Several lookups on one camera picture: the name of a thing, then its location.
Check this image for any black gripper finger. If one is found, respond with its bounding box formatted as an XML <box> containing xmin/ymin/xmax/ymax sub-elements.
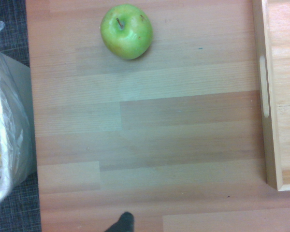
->
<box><xmin>103</xmin><ymin>212</ymin><xmax>135</xmax><ymax>232</ymax></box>

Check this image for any green apple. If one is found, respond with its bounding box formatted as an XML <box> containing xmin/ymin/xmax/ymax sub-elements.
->
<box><xmin>100</xmin><ymin>4</ymin><xmax>154</xmax><ymax>60</ymax></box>

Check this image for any light wooden tray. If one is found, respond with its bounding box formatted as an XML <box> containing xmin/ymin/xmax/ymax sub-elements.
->
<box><xmin>252</xmin><ymin>0</ymin><xmax>290</xmax><ymax>192</ymax></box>

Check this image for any grey trash bin with liner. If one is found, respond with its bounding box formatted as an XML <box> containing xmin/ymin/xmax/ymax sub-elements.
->
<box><xmin>0</xmin><ymin>21</ymin><xmax>37</xmax><ymax>209</ymax></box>

